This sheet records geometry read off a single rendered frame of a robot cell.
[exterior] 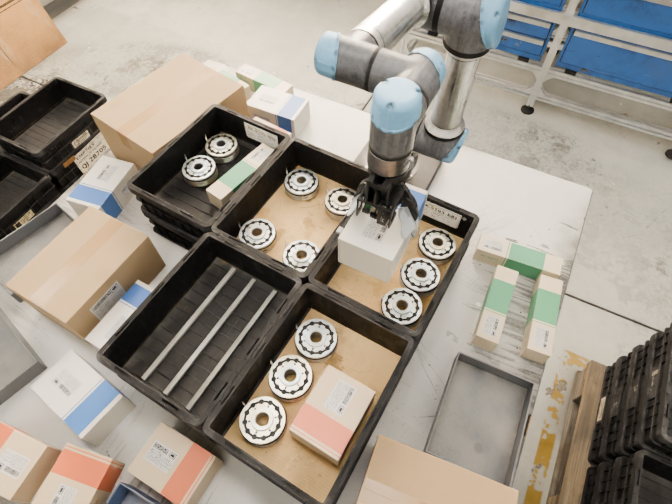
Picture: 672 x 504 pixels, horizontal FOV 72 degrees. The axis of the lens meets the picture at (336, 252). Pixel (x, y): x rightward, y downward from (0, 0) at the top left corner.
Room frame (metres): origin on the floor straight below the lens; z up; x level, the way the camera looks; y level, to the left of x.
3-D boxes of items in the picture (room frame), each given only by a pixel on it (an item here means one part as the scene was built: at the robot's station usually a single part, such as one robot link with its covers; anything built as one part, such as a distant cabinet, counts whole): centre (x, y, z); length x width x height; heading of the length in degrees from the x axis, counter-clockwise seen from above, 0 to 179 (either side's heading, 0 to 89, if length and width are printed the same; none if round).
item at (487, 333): (0.57, -0.45, 0.73); 0.24 x 0.06 x 0.06; 155
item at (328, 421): (0.24, 0.01, 0.87); 0.16 x 0.12 x 0.07; 149
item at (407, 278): (0.60, -0.22, 0.86); 0.10 x 0.10 x 0.01
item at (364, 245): (0.59, -0.10, 1.09); 0.20 x 0.12 x 0.09; 153
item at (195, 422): (0.45, 0.31, 0.92); 0.40 x 0.30 x 0.02; 149
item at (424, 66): (0.67, -0.12, 1.41); 0.11 x 0.11 x 0.08; 63
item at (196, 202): (0.95, 0.36, 0.87); 0.40 x 0.30 x 0.11; 149
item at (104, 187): (0.99, 0.75, 0.74); 0.20 x 0.12 x 0.09; 161
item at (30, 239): (0.77, 0.91, 0.73); 0.27 x 0.20 x 0.05; 140
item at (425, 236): (0.70, -0.28, 0.86); 0.10 x 0.10 x 0.01
